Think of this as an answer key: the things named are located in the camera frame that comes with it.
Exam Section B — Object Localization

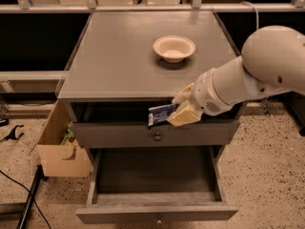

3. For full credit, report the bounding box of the aluminium frame rail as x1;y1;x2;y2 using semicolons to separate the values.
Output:
0;3;304;13

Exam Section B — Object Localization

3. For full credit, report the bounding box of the black clamp tool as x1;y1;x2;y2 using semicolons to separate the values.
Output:
1;125;23;142

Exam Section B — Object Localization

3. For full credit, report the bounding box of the grey top drawer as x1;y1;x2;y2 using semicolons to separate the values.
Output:
72;120;240;149

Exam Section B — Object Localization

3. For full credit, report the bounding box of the white paper bowl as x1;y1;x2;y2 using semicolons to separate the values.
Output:
152;35;196;63

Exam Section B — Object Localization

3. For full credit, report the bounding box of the white cable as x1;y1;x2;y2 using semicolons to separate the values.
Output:
240;1;260;31

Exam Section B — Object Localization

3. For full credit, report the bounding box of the black floor cable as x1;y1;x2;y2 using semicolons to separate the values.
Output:
0;169;52;229

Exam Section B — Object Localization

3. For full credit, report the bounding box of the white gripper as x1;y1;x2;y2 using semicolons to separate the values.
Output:
167;68;234;127

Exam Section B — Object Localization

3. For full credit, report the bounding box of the blue rxbar blueberry bar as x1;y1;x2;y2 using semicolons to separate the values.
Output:
148;104;177;127

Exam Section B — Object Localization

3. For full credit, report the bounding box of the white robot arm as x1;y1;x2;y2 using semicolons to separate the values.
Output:
167;26;305;126

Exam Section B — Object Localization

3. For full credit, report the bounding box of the black metal floor bar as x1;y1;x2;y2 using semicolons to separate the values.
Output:
16;165;45;229

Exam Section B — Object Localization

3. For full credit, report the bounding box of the grey open middle drawer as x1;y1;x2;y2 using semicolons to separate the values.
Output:
76;147;237;224

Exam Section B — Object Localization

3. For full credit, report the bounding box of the grey wooden drawer cabinet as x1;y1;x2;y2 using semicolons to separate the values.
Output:
56;10;258;155

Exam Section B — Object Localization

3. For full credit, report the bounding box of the green packet in box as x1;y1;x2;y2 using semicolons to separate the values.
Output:
61;123;74;145

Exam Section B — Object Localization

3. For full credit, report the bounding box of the plywood box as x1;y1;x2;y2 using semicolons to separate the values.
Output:
35;101;92;177

